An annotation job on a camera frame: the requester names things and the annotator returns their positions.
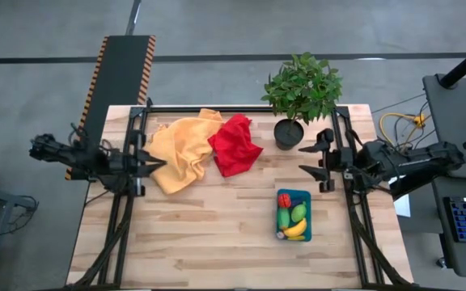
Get grey desk with keyboard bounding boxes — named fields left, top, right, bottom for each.
left=433, top=177, right=466, bottom=280

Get green toy mango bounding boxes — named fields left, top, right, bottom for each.
left=290, top=201, right=308, bottom=223

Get red toy tomato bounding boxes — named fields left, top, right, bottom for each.
left=277, top=192, right=293, bottom=209

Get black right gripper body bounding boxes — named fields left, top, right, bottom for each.
left=316, top=128, right=358, bottom=193

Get yellow orange cloth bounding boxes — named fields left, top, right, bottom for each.
left=143, top=108, right=225, bottom=196

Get black pole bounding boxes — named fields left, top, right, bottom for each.
left=437, top=36, right=466, bottom=90

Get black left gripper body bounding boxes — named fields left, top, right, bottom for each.
left=109, top=129, right=145, bottom=198

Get yellow cable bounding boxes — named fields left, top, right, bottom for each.
left=379, top=112, right=427, bottom=143

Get red cloth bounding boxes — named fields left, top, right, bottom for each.
left=207, top=113, right=265, bottom=178

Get teal plastic tupperware container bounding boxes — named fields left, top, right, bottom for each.
left=275, top=188, right=313, bottom=243

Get green toy cucumber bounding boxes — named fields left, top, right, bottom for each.
left=277, top=207, right=291, bottom=230

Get black cable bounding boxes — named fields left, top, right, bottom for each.
left=0, top=195, right=40, bottom=238

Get yellow toy banana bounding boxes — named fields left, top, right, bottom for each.
left=282, top=217, right=308, bottom=238

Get green potted plant black pot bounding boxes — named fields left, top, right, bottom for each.
left=260, top=51, right=344, bottom=151

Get white paper sheet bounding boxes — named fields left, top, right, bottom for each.
left=393, top=193, right=412, bottom=218

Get grey desk with pole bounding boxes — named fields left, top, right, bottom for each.
left=422, top=73, right=466, bottom=181

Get black ramp hazard stripe edges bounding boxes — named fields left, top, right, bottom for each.
left=64, top=35, right=157, bottom=181

